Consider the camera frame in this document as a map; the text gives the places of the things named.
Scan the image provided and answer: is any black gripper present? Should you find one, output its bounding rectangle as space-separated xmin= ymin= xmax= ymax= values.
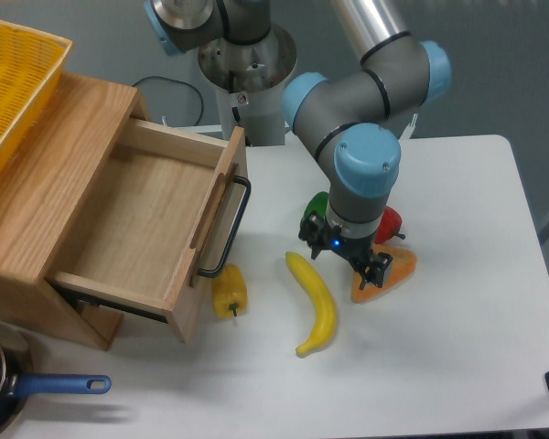
xmin=298 ymin=211 xmax=393 ymax=290

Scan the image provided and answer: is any yellow toy banana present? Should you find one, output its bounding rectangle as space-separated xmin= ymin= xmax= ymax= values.
xmin=285 ymin=252 xmax=338 ymax=358

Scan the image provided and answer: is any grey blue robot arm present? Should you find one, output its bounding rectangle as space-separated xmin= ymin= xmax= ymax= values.
xmin=144 ymin=1 xmax=451 ymax=286

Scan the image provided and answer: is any green toy bell pepper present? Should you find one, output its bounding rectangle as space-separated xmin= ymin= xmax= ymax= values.
xmin=303 ymin=191 xmax=328 ymax=220

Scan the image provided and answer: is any red toy bell pepper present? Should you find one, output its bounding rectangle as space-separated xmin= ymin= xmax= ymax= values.
xmin=374 ymin=206 xmax=405 ymax=244

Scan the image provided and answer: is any orange toy sandwich triangle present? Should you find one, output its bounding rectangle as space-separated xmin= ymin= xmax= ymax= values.
xmin=350 ymin=243 xmax=417 ymax=304

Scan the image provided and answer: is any yellow toy bell pepper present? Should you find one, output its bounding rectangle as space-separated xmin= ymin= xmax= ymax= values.
xmin=211 ymin=264 xmax=248 ymax=319

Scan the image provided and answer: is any open wooden drawer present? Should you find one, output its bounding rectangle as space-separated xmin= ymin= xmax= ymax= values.
xmin=47 ymin=119 xmax=248 ymax=342

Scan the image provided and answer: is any wooden drawer cabinet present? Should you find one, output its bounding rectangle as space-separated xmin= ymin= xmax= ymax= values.
xmin=0 ymin=72 xmax=149 ymax=350

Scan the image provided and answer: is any yellow plastic mesh basket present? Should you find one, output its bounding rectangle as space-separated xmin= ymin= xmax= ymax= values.
xmin=0 ymin=20 xmax=73 ymax=173

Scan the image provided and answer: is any black metal drawer handle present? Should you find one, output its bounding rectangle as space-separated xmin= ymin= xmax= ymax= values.
xmin=196 ymin=175 xmax=252 ymax=279

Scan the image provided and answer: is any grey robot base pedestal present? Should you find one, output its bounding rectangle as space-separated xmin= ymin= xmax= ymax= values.
xmin=198 ymin=24 xmax=297 ymax=146

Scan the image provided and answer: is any black cable loop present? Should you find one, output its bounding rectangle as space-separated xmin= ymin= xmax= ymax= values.
xmin=131 ymin=75 xmax=205 ymax=127

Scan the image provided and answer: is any black pan blue handle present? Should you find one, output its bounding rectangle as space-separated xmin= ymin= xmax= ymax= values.
xmin=0 ymin=324 xmax=112 ymax=433

